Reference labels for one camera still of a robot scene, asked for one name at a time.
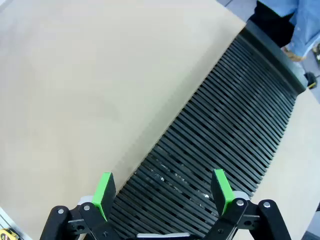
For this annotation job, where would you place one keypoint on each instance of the right gripper black green-tipped left finger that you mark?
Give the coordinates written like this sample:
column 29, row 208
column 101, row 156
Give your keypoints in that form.
column 102, row 197

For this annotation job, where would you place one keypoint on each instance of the yellow black small object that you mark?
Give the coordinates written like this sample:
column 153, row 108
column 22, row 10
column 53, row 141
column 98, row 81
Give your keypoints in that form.
column 310, row 79

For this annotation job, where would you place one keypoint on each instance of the black slotted PCB rack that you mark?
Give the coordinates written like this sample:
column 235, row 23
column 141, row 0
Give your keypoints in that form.
column 220, row 130

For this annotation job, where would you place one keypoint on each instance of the person's left forearm, blue sleeve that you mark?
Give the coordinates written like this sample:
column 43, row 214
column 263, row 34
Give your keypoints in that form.
column 306, row 32

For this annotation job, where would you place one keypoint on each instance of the person's left hand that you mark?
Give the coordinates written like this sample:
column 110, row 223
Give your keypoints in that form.
column 293, row 54

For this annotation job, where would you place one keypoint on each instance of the yellow black tape measure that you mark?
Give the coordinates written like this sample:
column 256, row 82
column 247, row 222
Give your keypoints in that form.
column 7, row 234

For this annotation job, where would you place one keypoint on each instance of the person in blue shirt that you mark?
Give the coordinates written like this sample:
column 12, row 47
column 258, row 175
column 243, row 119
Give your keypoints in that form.
column 275, row 15

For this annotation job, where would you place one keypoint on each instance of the right gripper black green-tipped right finger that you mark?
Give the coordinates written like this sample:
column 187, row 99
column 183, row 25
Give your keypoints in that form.
column 222, row 192

